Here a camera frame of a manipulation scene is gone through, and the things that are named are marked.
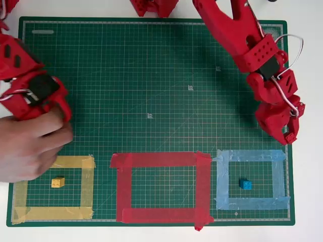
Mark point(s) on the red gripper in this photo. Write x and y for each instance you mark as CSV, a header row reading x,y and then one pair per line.
x,y
273,123

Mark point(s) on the red leader arm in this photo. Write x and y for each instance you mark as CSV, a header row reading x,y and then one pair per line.
x,y
15,55

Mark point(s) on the red follower robot arm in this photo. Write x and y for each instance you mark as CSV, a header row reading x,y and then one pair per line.
x,y
227,37

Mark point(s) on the blue cube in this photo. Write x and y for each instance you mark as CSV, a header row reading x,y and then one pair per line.
x,y
245,184

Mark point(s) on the blue tape square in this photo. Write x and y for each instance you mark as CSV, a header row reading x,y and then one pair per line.
x,y
223,181

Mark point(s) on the red tape square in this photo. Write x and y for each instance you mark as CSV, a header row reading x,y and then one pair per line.
x,y
202,189

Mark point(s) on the yellow tape square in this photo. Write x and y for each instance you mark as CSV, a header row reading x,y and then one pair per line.
x,y
87,189

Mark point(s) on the yellow cube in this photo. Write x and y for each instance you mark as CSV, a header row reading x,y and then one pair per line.
x,y
58,182

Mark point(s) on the operator right hand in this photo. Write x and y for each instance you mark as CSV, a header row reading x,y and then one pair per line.
x,y
27,148

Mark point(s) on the green cutting mat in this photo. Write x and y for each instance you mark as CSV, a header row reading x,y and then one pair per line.
x,y
151,75

